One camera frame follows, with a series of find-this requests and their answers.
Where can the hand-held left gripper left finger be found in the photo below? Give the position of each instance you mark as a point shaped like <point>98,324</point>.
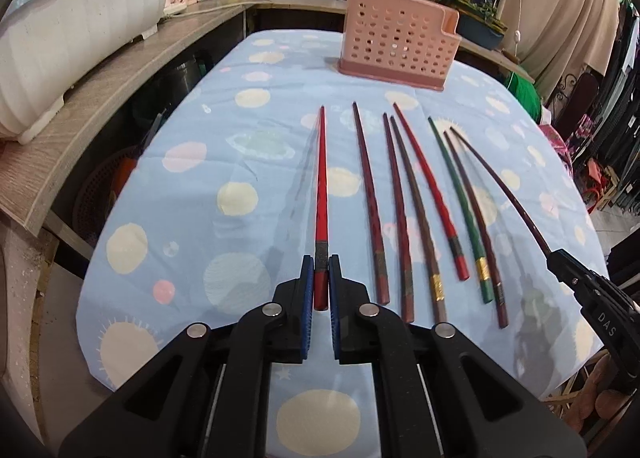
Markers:
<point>306,308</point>

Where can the pink perforated utensil holder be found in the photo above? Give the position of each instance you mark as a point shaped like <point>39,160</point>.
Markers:
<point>395,38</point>

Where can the white plastic tub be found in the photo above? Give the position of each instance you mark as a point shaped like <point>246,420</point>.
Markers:
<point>75,38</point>

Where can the blue dotted tablecloth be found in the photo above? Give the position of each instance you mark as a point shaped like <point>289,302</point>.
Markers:
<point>225,148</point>

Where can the red chopstick green band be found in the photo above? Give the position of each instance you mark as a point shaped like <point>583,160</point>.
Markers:
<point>430,188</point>

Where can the green chopstick gold band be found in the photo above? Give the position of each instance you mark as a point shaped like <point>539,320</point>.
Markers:
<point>460,198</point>

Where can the green bag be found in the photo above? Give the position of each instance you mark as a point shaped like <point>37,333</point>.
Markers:
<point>522,93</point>

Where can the dark metal chair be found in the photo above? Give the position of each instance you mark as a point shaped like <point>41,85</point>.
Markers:
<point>580,103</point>

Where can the wooden counter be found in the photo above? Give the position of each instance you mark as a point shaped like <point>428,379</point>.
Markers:
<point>100,88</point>

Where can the brown chopstick gold band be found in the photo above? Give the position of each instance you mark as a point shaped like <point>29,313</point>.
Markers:
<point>417,218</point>

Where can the dark red chopstick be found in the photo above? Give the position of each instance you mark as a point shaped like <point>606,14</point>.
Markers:
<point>367,188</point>
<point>397,208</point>

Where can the person's right hand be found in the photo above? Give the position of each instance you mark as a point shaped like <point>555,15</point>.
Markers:
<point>610,403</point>

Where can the dark purple chopstick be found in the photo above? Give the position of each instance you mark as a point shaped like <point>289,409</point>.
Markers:
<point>505,188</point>

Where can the maroon chopstick gold band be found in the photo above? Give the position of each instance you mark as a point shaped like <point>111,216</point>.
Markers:
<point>477,218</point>

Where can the beige curtain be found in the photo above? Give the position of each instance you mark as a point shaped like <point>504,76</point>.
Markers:
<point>560,13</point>

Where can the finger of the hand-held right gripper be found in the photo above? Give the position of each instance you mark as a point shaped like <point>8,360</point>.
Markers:
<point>567,268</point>

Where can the red chopstick grey band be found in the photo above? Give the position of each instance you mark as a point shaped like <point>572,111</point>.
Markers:
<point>321,188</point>

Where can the pink floral cloth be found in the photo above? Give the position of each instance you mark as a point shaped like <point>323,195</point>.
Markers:
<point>557,141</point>

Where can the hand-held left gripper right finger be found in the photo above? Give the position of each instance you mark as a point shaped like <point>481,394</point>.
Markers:
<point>335,308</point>

